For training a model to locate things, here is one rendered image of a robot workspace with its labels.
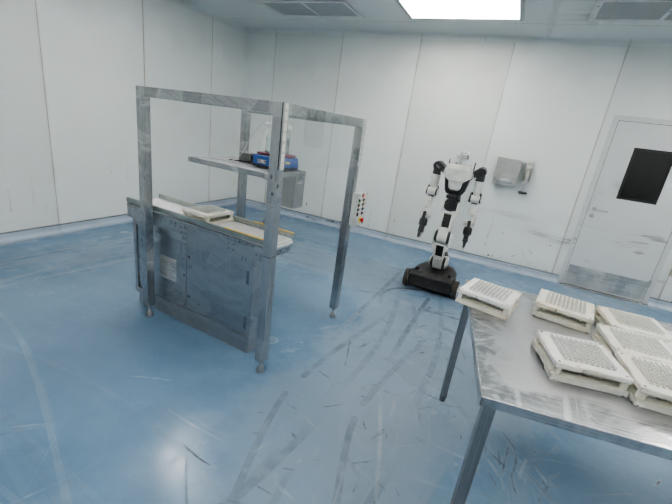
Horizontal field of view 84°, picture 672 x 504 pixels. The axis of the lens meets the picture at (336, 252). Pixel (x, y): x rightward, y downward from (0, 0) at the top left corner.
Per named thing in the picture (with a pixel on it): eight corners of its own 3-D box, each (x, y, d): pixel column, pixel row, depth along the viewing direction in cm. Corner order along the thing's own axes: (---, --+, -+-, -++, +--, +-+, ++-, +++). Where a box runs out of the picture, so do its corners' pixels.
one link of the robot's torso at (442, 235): (433, 242, 409) (444, 201, 409) (449, 246, 402) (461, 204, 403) (431, 240, 395) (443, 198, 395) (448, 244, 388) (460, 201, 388)
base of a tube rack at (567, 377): (596, 358, 148) (598, 353, 148) (626, 397, 126) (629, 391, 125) (531, 343, 153) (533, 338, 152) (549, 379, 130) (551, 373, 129)
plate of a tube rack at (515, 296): (521, 296, 188) (522, 293, 187) (509, 311, 169) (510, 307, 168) (473, 280, 201) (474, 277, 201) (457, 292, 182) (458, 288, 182)
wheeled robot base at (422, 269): (418, 269, 467) (423, 244, 456) (460, 280, 447) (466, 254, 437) (404, 284, 411) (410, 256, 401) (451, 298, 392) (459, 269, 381)
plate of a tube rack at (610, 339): (659, 342, 158) (661, 338, 158) (689, 374, 136) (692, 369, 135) (594, 326, 165) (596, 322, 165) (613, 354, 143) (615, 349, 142)
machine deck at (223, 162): (305, 177, 235) (306, 171, 233) (267, 180, 202) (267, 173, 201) (231, 162, 261) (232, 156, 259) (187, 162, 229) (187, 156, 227)
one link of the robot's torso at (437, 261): (430, 261, 433) (435, 227, 405) (447, 266, 425) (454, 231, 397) (426, 269, 422) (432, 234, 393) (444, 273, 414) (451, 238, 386)
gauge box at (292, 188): (302, 207, 241) (305, 176, 234) (293, 209, 232) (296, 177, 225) (275, 200, 250) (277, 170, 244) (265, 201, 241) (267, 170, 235)
